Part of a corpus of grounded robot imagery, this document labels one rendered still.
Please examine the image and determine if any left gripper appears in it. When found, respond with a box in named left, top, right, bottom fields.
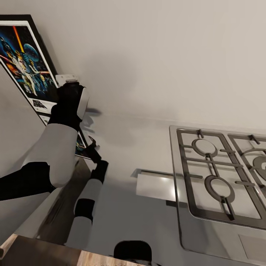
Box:
left=45, top=86, right=64, bottom=102

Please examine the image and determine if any poster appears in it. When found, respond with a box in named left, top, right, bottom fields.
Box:
left=0, top=14, right=59, bottom=116

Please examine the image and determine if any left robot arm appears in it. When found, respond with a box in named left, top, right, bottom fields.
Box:
left=0, top=74, right=89, bottom=247

